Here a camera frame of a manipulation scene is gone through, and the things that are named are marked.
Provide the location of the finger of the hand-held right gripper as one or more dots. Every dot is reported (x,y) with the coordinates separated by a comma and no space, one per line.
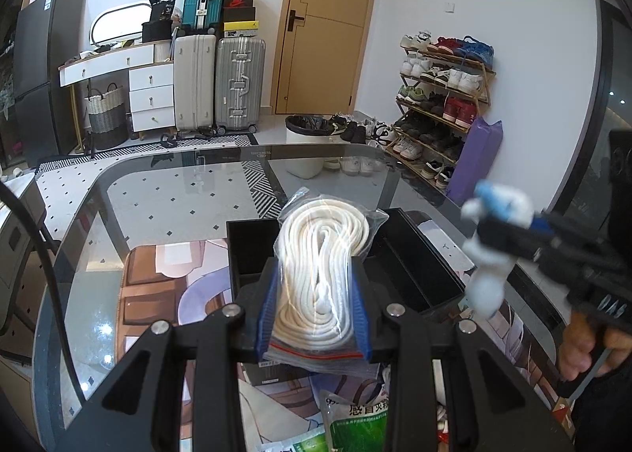
(568,230)
(508,240)

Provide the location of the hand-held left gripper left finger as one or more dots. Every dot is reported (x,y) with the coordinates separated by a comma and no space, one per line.
(265,314)

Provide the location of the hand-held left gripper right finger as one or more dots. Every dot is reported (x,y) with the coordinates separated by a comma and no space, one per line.
(359,314)

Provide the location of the white and blue plush toy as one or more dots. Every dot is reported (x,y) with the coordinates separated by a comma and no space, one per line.
(486,279)

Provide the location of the green medicine packet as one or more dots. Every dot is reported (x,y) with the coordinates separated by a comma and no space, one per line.
(296,446)
(358,422)

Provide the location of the person's right forearm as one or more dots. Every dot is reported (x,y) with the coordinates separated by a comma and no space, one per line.
(605,412)

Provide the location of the person's right hand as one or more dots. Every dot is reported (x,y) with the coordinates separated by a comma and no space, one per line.
(577,348)

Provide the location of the printed cartoon table mat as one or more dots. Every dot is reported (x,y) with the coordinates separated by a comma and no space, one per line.
(187,284)

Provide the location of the rows of assorted racked shoes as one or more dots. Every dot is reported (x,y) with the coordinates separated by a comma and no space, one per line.
(444,109)

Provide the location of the white trash bin black liner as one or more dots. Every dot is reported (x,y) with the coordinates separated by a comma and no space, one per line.
(306,156)

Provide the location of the wooden shoe rack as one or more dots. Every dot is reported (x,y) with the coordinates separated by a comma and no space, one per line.
(486,72)

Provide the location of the cluster of loose sneakers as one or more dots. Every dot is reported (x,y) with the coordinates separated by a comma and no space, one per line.
(355,131)

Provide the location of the silver suitcase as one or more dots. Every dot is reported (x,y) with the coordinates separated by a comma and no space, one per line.
(239,84)

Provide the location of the white suitcase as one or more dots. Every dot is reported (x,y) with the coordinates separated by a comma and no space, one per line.
(195,82)

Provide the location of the grey white woven basket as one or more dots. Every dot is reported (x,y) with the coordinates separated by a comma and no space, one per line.
(106,116)

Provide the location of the white dressing table with drawers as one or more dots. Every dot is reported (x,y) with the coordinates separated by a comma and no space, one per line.
(148,87)

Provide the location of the tan wooden door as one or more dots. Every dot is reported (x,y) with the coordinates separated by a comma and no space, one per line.
(326,37)

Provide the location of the plain black shoe box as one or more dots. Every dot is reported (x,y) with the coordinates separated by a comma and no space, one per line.
(239,14)

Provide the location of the black round storage box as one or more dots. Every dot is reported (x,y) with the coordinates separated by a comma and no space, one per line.
(155,31)

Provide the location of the black shoe box red logo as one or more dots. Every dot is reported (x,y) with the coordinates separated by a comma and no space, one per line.
(239,2)

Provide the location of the black gift bag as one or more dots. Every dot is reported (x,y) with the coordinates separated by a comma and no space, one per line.
(163,10)

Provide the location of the dark grey refrigerator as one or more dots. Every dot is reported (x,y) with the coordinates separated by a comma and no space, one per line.
(44,77)

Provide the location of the oval white framed mirror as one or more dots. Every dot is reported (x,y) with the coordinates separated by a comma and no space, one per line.
(118,22)

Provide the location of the white light switch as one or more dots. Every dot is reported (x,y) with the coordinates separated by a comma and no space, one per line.
(449,7)

